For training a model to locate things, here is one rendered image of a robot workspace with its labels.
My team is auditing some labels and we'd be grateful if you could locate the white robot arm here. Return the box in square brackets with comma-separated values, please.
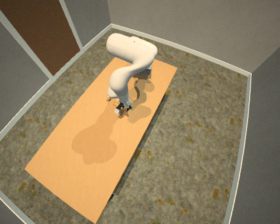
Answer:
[106, 33, 158, 114]

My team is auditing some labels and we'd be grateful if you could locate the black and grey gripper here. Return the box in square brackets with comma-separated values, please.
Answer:
[122, 100, 132, 111]

